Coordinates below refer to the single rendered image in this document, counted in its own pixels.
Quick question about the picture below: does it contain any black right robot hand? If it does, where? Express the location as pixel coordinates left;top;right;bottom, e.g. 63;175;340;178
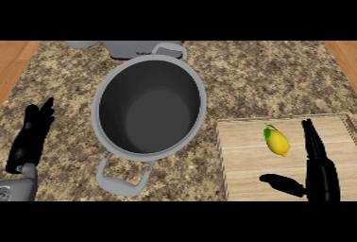
258;118;342;202

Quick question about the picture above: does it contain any pale wooden tray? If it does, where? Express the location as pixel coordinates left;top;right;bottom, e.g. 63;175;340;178
215;112;357;202

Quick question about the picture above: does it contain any pale grey rounded object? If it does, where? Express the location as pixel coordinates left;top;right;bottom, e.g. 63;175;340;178
63;41;101;49

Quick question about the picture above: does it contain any grey appliance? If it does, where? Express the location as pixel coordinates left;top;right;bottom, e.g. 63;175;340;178
101;41;185;61

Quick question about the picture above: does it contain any yellow lemon with green leaf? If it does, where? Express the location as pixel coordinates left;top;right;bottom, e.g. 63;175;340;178
262;123;292;158

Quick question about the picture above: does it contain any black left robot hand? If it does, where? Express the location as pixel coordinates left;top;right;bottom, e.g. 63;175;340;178
4;96;55;175

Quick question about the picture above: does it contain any grey pot with handles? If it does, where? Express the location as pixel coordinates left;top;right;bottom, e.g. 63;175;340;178
89;43;207;198

